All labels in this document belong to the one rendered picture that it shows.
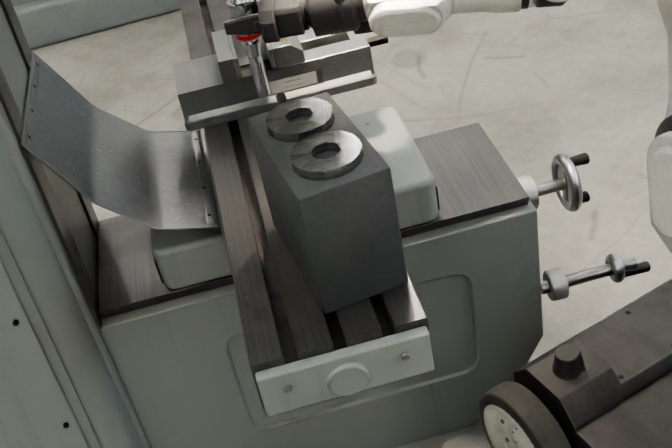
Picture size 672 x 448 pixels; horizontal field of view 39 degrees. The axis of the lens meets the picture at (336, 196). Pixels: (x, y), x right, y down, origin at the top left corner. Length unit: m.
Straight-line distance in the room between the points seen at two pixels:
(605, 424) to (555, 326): 0.97
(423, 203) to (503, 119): 1.68
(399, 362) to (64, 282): 0.61
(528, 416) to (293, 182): 0.59
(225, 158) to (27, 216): 0.33
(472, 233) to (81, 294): 0.68
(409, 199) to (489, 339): 0.39
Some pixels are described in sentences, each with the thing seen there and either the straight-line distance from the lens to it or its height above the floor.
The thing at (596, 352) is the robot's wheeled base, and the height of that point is 0.59.
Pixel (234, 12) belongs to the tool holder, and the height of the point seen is 1.15.
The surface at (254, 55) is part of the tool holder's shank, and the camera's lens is 1.56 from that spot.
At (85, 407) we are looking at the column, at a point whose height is 0.60.
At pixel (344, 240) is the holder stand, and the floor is 1.04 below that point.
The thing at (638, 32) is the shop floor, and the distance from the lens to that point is 3.78.
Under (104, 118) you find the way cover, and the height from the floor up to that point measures 0.95.
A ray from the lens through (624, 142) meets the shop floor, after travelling 3.14.
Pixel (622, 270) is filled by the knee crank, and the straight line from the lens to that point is 1.86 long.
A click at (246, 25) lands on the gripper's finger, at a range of 1.51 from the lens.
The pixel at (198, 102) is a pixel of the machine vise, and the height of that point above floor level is 0.98.
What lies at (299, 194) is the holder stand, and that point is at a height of 1.12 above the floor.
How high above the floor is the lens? 1.76
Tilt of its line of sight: 36 degrees down
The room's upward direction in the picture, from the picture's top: 12 degrees counter-clockwise
